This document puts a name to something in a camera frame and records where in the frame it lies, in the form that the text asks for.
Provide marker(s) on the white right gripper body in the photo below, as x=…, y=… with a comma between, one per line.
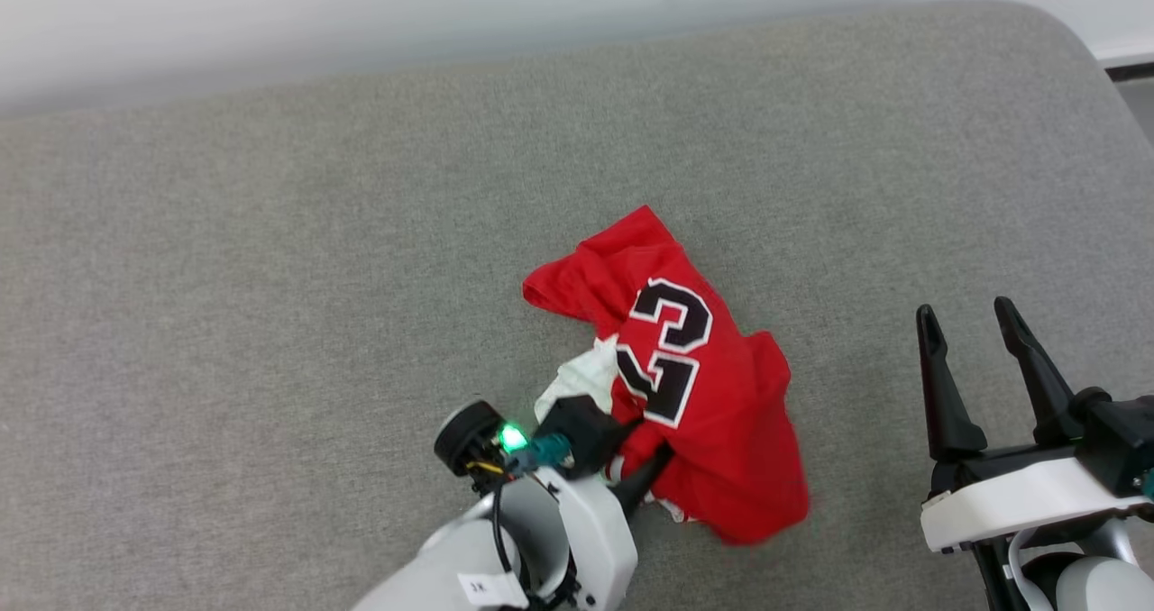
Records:
x=1010, y=503

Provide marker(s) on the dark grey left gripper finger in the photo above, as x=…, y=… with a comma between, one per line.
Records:
x=642, y=489

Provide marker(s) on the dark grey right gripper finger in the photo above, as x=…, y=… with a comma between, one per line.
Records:
x=1046, y=395
x=942, y=404

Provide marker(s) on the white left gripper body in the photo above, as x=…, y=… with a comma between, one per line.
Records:
x=599, y=539

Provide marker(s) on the red basketball jersey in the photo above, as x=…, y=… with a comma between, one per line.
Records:
x=721, y=431

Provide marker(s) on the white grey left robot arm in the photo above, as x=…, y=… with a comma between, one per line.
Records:
x=433, y=566

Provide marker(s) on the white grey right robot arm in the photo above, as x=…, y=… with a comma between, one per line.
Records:
x=1100, y=584

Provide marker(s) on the grey fabric sofa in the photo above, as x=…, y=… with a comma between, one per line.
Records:
x=270, y=323

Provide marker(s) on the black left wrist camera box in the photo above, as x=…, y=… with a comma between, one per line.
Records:
x=581, y=431

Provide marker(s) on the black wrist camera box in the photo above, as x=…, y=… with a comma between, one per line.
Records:
x=1118, y=440
x=581, y=431

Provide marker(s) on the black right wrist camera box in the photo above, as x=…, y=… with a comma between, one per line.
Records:
x=1118, y=440

